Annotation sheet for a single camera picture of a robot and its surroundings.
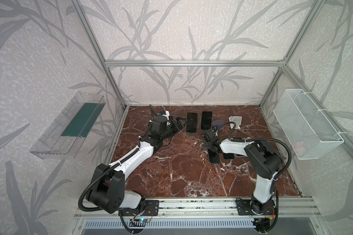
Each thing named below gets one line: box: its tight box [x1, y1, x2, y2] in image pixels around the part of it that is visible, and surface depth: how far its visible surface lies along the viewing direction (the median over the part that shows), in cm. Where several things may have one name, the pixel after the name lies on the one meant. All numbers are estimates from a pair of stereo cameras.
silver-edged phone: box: [207, 148, 221, 165], surface depth 93 cm
